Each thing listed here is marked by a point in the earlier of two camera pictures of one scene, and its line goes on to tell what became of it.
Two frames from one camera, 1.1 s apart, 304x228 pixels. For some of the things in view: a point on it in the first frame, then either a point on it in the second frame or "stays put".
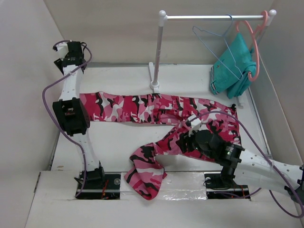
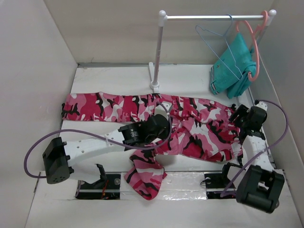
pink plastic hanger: [254, 32] stays put
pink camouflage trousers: [147, 174] stays put
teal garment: [229, 72] stays put
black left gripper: [59, 61] → [166, 132]
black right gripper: [188, 140] → [242, 110]
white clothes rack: [155, 86] stays put
